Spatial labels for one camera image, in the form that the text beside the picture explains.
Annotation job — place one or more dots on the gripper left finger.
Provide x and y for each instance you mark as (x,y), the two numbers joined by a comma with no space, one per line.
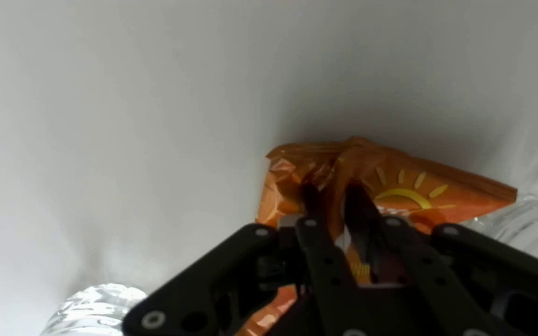
(231,275)

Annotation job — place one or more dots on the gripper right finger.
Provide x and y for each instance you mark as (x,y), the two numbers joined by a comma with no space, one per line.
(460,275)

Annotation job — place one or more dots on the orange snack packet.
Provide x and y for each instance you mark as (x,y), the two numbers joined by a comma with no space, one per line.
(404,186)

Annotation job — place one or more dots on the clear plastic water bottle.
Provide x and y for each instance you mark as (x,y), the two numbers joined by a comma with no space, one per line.
(94,310)
(526,226)

